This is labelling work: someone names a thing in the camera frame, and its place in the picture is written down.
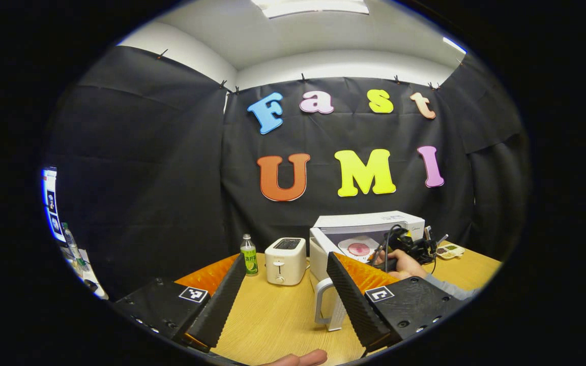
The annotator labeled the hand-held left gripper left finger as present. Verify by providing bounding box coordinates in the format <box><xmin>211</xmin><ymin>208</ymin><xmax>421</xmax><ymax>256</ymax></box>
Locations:
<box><xmin>112</xmin><ymin>254</ymin><xmax>247</xmax><ymax>351</ymax></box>

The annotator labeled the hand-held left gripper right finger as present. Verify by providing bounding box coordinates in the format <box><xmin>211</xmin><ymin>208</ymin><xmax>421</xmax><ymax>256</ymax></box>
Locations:
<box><xmin>327</xmin><ymin>252</ymin><xmax>464</xmax><ymax>354</ymax></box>

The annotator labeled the white microwave oven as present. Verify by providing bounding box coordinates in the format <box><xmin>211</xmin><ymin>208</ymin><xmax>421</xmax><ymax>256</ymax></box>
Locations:
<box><xmin>309</xmin><ymin>211</ymin><xmax>426</xmax><ymax>332</ymax></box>

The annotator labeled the white square plate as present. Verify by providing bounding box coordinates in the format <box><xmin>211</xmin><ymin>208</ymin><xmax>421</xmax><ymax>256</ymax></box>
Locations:
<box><xmin>338</xmin><ymin>235</ymin><xmax>381</xmax><ymax>263</ymax></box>

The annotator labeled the white divided bean dish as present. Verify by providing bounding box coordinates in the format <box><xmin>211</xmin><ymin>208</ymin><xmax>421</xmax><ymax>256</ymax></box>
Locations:
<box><xmin>435</xmin><ymin>243</ymin><xmax>465</xmax><ymax>260</ymax></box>

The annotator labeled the green label drink bottle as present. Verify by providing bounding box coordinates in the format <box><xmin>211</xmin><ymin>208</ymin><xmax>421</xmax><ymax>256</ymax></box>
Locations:
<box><xmin>240</xmin><ymin>234</ymin><xmax>259</xmax><ymax>277</ymax></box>

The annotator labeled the white toaster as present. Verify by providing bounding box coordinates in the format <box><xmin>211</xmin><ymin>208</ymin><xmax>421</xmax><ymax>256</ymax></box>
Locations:
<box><xmin>265</xmin><ymin>237</ymin><xmax>307</xmax><ymax>286</ymax></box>

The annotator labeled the white side table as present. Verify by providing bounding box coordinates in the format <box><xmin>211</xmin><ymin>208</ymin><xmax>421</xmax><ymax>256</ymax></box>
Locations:
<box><xmin>62</xmin><ymin>248</ymin><xmax>109</xmax><ymax>299</ymax></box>

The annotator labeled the black backdrop cloth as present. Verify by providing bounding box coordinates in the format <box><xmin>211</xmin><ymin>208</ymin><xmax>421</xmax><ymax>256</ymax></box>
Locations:
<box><xmin>44</xmin><ymin>46</ymin><xmax>532</xmax><ymax>300</ymax></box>

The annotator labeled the clear plastic bottle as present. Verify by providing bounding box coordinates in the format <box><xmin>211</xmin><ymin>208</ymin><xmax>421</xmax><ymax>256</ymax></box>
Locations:
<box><xmin>63</xmin><ymin>224</ymin><xmax>88</xmax><ymax>271</ymax></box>

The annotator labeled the computer monitor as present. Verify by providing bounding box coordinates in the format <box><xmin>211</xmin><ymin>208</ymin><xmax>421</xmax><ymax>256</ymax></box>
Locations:
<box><xmin>43</xmin><ymin>168</ymin><xmax>68</xmax><ymax>243</ymax></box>

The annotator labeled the small ceiling light panel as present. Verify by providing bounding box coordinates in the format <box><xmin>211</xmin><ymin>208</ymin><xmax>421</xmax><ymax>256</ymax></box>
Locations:
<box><xmin>443</xmin><ymin>37</ymin><xmax>467</xmax><ymax>55</ymax></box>

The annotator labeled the large ceiling light panel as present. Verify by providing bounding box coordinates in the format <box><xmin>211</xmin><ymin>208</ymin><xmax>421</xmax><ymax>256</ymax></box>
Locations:
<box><xmin>251</xmin><ymin>0</ymin><xmax>370</xmax><ymax>19</ymax></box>

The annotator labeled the black cable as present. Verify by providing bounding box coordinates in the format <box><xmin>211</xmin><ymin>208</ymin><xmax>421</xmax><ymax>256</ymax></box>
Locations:
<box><xmin>374</xmin><ymin>224</ymin><xmax>403</xmax><ymax>271</ymax></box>

